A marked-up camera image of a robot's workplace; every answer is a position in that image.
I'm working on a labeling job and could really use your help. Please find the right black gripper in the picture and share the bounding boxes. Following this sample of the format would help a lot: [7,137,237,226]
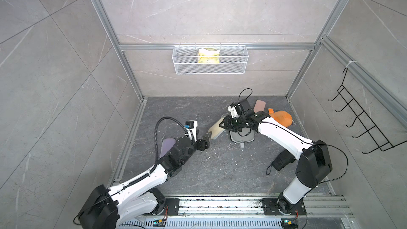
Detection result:
[218,116,245,132]

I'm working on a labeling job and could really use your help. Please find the purple-lined grey sleeve case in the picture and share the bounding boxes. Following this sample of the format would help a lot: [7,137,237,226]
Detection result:
[160,138,177,158]

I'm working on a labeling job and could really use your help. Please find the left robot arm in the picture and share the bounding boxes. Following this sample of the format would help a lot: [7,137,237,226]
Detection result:
[73,117,212,229]

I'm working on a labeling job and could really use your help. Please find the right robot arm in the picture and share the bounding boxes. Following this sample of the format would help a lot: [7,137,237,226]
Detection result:
[219,99,333,215]

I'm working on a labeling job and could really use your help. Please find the black folded umbrella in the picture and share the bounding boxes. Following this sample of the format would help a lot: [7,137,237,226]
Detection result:
[266,149,296,176]

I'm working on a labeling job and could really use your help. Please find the pink rectangular case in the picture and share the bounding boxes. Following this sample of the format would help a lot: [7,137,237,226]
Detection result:
[253,100,266,113]

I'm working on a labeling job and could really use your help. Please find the orange whale plush toy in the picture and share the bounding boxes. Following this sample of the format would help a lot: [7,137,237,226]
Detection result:
[268,108,293,127]

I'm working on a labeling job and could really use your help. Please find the yellow packet in basket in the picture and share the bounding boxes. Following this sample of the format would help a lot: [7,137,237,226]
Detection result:
[198,48,220,64]

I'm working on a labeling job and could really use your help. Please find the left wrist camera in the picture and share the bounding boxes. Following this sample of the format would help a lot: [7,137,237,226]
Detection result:
[184,120,198,142]

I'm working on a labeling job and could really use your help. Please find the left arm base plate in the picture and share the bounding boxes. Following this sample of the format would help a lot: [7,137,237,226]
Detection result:
[153,198,180,216]

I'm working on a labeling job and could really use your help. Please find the white wire wall basket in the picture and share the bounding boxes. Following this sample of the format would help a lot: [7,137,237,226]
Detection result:
[172,45,249,75]

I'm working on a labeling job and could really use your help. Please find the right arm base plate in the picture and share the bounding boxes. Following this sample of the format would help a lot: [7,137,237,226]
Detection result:
[258,198,307,216]

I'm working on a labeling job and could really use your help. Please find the aluminium front rail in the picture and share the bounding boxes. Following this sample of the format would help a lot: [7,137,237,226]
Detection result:
[116,195,359,229]

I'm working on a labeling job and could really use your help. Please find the black wall hook rack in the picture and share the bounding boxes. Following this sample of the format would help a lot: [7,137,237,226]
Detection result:
[328,68,407,155]

